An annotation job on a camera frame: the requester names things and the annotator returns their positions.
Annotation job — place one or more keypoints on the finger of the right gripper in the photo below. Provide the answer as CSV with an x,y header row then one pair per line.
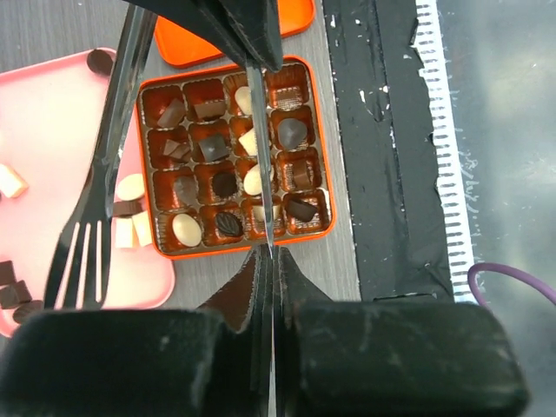
x,y
243,31

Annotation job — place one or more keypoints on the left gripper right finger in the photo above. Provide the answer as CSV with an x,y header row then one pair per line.
x,y
408,355

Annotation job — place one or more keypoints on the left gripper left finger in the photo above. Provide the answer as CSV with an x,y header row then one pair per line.
x,y
209,361

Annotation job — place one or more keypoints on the orange chocolate box tray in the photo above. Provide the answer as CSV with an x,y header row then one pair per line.
x,y
202,177

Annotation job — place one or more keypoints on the pink tray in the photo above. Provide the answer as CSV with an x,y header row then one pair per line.
x,y
50,115

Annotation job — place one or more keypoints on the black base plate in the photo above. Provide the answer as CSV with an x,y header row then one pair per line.
x,y
390,160

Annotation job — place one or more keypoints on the white cable duct rail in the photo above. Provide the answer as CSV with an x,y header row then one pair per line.
x,y
428,43

